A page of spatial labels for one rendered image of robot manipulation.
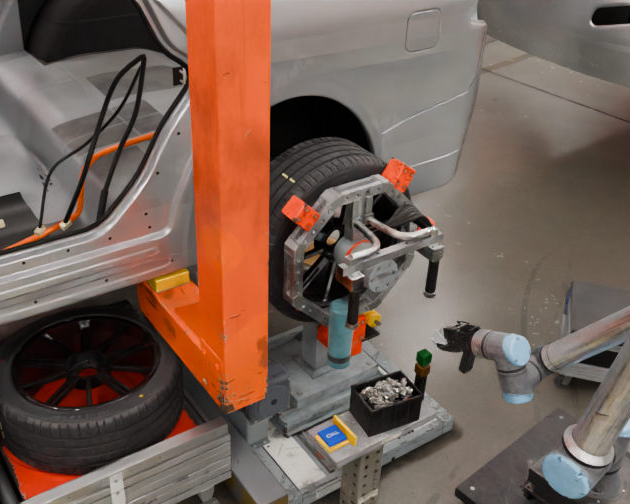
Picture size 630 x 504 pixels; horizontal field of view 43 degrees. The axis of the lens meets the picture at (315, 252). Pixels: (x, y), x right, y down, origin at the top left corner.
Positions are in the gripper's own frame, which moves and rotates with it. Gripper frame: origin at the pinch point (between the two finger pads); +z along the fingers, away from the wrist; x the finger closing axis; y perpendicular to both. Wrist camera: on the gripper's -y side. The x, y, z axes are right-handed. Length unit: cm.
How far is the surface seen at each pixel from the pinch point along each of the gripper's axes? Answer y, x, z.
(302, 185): 60, 20, 25
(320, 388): -24, 12, 59
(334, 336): 6.3, 20.8, 27.5
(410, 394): -13.9, 13.8, 2.3
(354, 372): -24, -5, 58
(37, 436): 4, 116, 67
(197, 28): 113, 66, -12
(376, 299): 9.1, -6.6, 35.0
